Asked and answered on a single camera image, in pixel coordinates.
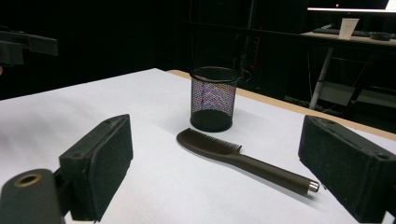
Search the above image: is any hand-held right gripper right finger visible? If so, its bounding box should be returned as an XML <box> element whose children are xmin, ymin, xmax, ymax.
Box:
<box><xmin>297</xmin><ymin>114</ymin><xmax>396</xmax><ymax>224</ymax></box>

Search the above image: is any dark brown comb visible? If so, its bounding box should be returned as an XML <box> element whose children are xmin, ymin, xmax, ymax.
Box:
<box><xmin>176</xmin><ymin>127</ymin><xmax>321</xmax><ymax>198</ymax></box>

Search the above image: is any black keyboard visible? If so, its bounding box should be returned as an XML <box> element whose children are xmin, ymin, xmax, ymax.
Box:
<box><xmin>312</xmin><ymin>27</ymin><xmax>372</xmax><ymax>37</ymax></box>

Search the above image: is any computer monitor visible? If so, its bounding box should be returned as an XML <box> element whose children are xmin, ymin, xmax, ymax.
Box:
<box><xmin>306</xmin><ymin>0</ymin><xmax>396</xmax><ymax>14</ymax></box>

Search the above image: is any desk with white legs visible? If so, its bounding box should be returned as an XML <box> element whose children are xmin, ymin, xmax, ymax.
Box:
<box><xmin>300</xmin><ymin>29</ymin><xmax>396</xmax><ymax>110</ymax></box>

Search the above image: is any white table sheet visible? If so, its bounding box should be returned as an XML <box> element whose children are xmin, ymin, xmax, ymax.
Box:
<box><xmin>0</xmin><ymin>67</ymin><xmax>396</xmax><ymax>224</ymax></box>

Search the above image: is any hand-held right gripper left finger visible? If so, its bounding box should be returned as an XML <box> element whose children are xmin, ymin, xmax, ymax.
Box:
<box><xmin>58</xmin><ymin>113</ymin><xmax>134</xmax><ymax>223</ymax></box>

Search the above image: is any black mesh pen holder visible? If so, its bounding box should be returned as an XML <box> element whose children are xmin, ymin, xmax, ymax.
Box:
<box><xmin>189</xmin><ymin>65</ymin><xmax>241</xmax><ymax>133</ymax></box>

